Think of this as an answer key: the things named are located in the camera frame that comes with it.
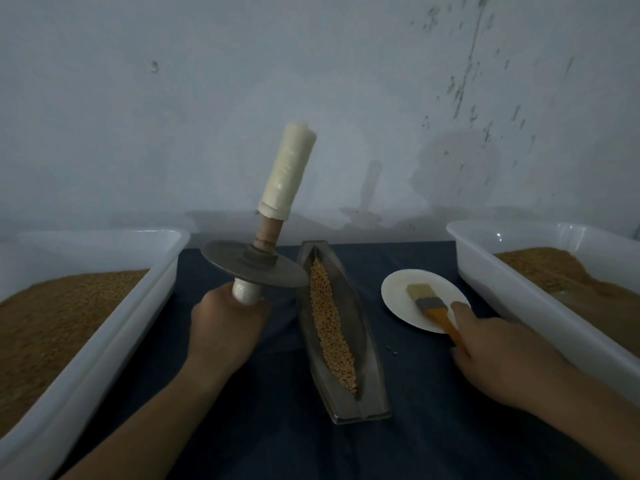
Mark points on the white round plate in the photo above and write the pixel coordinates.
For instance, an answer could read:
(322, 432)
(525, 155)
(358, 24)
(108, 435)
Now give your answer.
(400, 295)

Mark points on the person's left forearm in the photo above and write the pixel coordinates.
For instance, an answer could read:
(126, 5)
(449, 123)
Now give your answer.
(140, 435)

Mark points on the white plastic tray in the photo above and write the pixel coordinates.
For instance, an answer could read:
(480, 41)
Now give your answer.
(520, 295)
(130, 325)

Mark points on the person's left hand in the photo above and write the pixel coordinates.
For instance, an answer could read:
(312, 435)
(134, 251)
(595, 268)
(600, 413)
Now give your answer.
(225, 330)

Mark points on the small ground grain portion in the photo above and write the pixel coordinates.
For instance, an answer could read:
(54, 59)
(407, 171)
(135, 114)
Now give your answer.
(332, 330)

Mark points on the dark blue tablecloth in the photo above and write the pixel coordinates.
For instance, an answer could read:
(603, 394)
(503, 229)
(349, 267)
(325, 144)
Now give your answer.
(280, 435)

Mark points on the boat-shaped metal grinding trough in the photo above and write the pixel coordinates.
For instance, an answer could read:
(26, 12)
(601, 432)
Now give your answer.
(365, 385)

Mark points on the person's right hand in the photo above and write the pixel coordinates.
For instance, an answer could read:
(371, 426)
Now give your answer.
(505, 360)

